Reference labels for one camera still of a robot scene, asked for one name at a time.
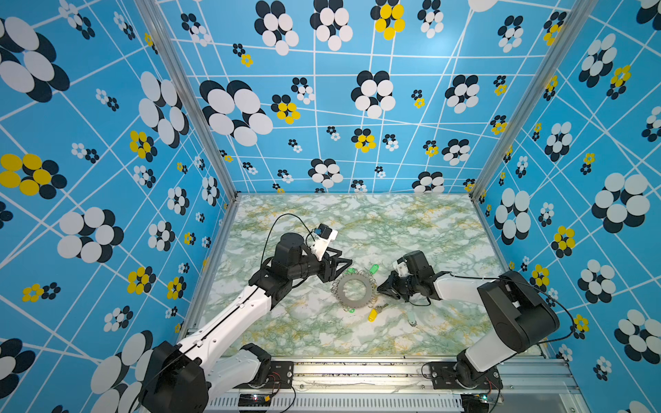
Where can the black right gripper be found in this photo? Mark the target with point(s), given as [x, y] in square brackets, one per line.
[390, 288]

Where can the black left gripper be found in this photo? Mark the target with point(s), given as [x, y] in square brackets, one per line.
[331, 274]

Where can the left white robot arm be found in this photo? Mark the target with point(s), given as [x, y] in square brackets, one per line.
[227, 320]

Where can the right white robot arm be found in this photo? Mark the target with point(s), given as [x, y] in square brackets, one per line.
[520, 317]

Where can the yellow key tag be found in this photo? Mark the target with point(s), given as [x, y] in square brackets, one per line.
[372, 315]

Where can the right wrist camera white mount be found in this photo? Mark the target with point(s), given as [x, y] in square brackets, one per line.
[401, 268]

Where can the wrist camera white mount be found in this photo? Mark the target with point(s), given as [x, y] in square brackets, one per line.
[401, 268]
[325, 235]

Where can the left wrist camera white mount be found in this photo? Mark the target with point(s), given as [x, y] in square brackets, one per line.
[325, 235]

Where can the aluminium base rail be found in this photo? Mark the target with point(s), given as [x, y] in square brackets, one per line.
[363, 385]

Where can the aluminium corner post left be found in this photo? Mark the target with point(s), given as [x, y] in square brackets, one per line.
[156, 25]

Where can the aluminium corner post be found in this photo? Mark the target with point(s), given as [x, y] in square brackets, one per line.
[156, 25]
[575, 22]

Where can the aluminium corner post right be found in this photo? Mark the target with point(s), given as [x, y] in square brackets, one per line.
[575, 22]

